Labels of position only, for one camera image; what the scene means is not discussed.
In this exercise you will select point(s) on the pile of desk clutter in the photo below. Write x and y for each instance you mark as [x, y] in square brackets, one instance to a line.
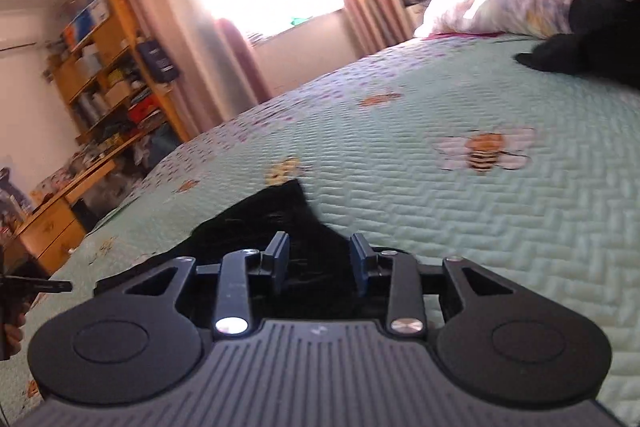
[75, 172]

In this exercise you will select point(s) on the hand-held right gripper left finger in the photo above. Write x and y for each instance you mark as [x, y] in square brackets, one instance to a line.
[280, 257]

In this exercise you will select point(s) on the dark blue hanging bag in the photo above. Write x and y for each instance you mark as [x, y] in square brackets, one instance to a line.
[157, 62]

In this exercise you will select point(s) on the person's left hand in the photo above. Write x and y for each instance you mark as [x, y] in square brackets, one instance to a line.
[12, 337]

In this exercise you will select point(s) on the blue white storage boxes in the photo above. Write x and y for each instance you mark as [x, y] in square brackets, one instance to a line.
[87, 14]

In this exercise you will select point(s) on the blue grey bag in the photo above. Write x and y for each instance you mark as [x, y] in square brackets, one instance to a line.
[165, 142]

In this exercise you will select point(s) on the wooden bookshelf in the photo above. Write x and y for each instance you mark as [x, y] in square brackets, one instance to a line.
[120, 72]

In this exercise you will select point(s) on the wooden desk with drawers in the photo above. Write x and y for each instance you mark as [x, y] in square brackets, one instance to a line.
[50, 232]

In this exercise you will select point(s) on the bee printed quilted bedspread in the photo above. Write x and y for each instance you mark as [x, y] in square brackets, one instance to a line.
[450, 232]

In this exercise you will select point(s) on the pile of black clothing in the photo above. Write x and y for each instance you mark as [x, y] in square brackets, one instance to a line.
[590, 47]

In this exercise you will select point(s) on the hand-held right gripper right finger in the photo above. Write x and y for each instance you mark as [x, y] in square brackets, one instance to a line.
[359, 267]

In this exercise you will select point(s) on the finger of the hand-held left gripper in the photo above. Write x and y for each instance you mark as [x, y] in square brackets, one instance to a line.
[47, 288]

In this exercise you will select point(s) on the black pants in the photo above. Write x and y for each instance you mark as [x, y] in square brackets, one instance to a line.
[300, 232]

